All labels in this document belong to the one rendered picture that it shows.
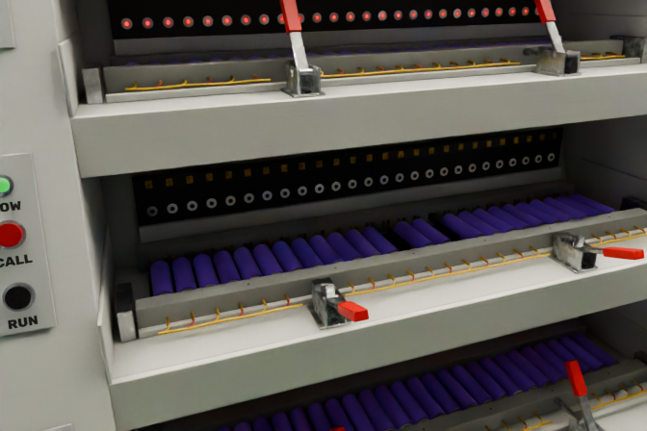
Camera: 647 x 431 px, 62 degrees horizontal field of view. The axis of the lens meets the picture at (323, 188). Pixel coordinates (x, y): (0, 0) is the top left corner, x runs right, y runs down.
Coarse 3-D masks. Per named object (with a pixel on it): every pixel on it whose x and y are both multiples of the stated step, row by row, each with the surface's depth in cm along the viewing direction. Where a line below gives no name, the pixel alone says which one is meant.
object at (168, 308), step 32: (576, 224) 58; (608, 224) 59; (640, 224) 61; (384, 256) 52; (416, 256) 52; (448, 256) 53; (480, 256) 54; (224, 288) 47; (256, 288) 47; (288, 288) 48; (352, 288) 49; (384, 288) 49; (160, 320) 45; (224, 320) 45
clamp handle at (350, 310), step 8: (328, 288) 45; (328, 296) 45; (328, 304) 45; (336, 304) 43; (344, 304) 42; (352, 304) 41; (344, 312) 41; (352, 312) 39; (360, 312) 39; (352, 320) 39; (360, 320) 39
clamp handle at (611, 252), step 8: (576, 240) 54; (584, 248) 53; (592, 248) 52; (600, 248) 51; (608, 248) 50; (616, 248) 49; (624, 248) 49; (632, 248) 48; (608, 256) 50; (616, 256) 49; (624, 256) 48; (632, 256) 47; (640, 256) 47
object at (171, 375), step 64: (384, 192) 64; (448, 192) 67; (576, 192) 74; (640, 192) 64; (128, 320) 43; (256, 320) 46; (384, 320) 46; (448, 320) 48; (512, 320) 51; (128, 384) 39; (192, 384) 41; (256, 384) 43
